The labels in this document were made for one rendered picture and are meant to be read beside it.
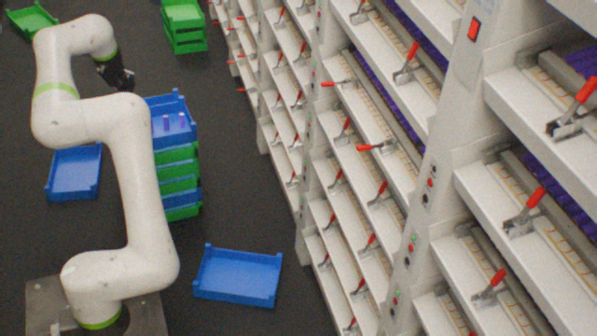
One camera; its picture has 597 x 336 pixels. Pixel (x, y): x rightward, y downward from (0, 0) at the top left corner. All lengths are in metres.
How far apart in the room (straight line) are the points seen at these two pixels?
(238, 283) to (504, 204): 1.40
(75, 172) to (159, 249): 1.28
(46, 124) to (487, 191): 1.03
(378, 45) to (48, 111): 0.81
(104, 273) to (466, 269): 0.88
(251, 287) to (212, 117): 1.10
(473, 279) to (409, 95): 0.38
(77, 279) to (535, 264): 1.07
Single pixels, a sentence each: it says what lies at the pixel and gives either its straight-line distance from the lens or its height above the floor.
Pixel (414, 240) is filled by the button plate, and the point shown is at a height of 0.89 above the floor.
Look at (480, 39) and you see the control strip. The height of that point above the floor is 1.36.
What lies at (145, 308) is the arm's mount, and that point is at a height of 0.36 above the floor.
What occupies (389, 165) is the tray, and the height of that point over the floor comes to 0.93.
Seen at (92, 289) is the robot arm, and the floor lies 0.58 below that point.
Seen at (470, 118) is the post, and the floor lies 1.23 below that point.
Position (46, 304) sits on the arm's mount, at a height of 0.35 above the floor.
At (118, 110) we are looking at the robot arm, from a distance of 1.50.
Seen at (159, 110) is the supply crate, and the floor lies 0.43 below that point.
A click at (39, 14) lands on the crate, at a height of 0.00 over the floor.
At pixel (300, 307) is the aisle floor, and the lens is 2.16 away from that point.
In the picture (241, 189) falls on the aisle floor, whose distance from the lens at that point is 2.56.
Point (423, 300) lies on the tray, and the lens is 1.31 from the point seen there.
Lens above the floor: 1.77
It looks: 42 degrees down
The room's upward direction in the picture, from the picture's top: 4 degrees clockwise
